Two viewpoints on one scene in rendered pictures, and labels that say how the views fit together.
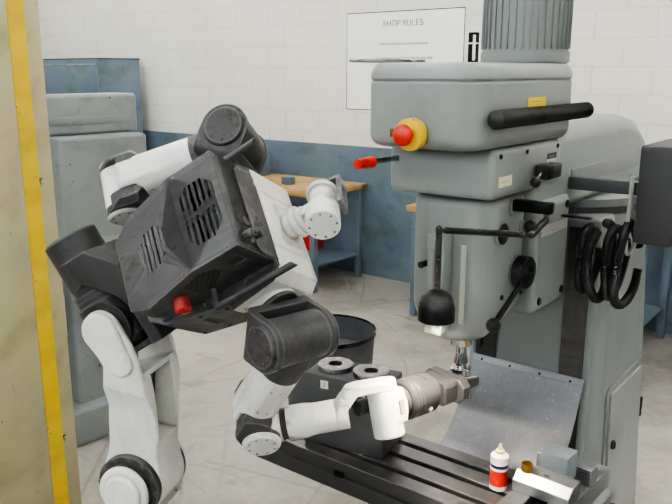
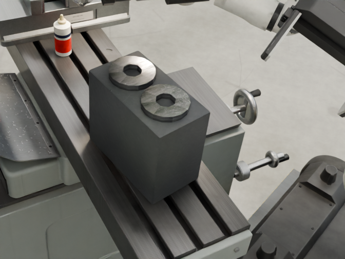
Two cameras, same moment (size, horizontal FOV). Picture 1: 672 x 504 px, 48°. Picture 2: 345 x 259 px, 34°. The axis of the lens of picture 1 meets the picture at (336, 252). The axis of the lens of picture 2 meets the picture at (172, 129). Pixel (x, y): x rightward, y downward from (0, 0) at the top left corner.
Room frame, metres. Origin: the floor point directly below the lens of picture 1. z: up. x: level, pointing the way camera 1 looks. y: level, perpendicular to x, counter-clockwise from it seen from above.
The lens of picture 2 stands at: (2.52, 0.25, 1.82)
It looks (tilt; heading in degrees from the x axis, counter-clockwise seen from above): 44 degrees down; 198
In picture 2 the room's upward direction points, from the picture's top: 7 degrees clockwise
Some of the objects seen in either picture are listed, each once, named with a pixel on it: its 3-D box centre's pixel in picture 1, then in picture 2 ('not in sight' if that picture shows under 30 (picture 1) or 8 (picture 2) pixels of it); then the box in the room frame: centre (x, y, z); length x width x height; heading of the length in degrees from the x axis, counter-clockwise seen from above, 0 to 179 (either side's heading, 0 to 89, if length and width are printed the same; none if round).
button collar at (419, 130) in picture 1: (411, 134); not in sight; (1.41, -0.14, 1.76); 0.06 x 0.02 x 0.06; 52
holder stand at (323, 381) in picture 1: (352, 403); (145, 123); (1.78, -0.04, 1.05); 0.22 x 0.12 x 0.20; 62
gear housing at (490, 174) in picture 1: (478, 163); not in sight; (1.63, -0.31, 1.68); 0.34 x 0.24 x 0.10; 142
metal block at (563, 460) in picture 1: (558, 463); not in sight; (1.45, -0.47, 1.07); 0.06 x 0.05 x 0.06; 49
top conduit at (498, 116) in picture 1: (544, 114); not in sight; (1.53, -0.42, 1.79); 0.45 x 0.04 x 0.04; 142
